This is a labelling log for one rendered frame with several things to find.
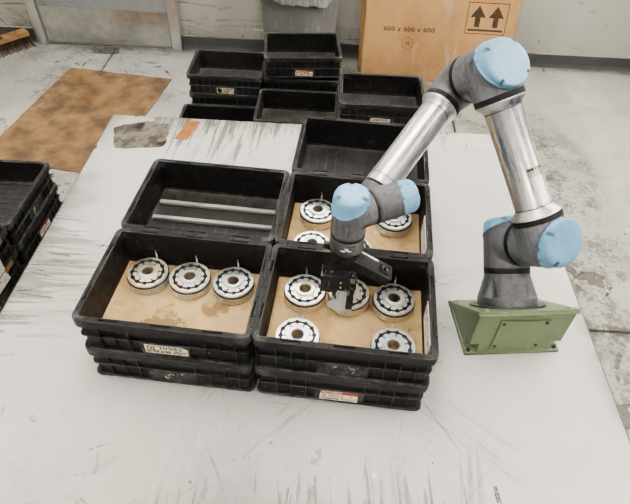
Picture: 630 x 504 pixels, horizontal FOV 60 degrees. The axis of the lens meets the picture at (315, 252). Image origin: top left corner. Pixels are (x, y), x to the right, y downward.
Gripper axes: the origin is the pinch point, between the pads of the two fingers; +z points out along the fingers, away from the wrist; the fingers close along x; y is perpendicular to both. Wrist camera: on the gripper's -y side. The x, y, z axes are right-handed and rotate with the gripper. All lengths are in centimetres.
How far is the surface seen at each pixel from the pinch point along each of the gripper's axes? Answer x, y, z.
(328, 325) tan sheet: 5.1, 4.6, 2.0
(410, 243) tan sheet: -25.9, -15.9, 2.0
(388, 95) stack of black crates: -168, -14, 36
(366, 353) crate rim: 18.9, -4.0, -7.9
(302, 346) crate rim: 18.7, 9.5, -7.8
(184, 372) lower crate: 17.6, 37.5, 8.9
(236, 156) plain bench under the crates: -77, 44, 15
